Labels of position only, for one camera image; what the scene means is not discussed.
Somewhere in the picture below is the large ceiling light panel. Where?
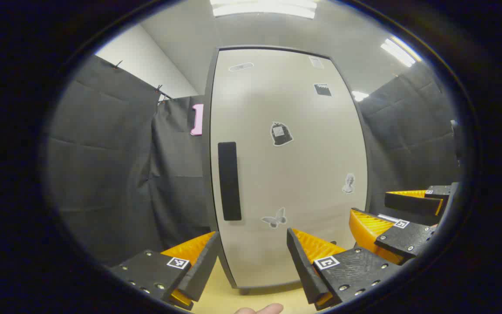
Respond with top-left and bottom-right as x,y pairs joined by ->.
210,0 -> 317,19

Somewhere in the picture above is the long ceiling light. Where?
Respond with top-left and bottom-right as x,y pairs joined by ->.
381,37 -> 422,68

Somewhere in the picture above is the black backdrop cloth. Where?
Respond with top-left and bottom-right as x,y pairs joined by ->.
44,55 -> 217,266
358,61 -> 461,210

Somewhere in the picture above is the black door handle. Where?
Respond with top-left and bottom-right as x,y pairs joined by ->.
218,142 -> 242,221

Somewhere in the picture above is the dark grey cabinet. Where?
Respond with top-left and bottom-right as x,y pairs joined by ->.
202,45 -> 373,295

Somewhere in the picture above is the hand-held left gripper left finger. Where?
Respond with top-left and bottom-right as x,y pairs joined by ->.
109,231 -> 221,311

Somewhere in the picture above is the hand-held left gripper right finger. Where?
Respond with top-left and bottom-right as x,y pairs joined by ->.
287,228 -> 402,311

